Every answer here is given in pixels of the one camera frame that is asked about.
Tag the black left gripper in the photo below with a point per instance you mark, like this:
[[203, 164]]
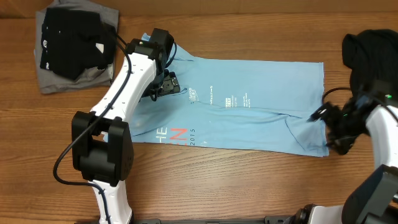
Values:
[[170, 83]]

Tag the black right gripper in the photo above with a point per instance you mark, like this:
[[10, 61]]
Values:
[[343, 144]]

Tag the crumpled black shirt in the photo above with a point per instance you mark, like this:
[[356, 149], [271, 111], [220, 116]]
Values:
[[371, 55]]

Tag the folded grey garment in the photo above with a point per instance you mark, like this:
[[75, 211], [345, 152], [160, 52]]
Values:
[[50, 82]]

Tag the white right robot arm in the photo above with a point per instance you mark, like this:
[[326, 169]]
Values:
[[371, 110]]

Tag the light blue printed t-shirt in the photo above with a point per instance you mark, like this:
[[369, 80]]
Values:
[[234, 104]]

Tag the folded black garment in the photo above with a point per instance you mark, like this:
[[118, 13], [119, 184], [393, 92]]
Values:
[[73, 41]]

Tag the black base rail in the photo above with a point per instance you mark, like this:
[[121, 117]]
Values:
[[266, 220]]

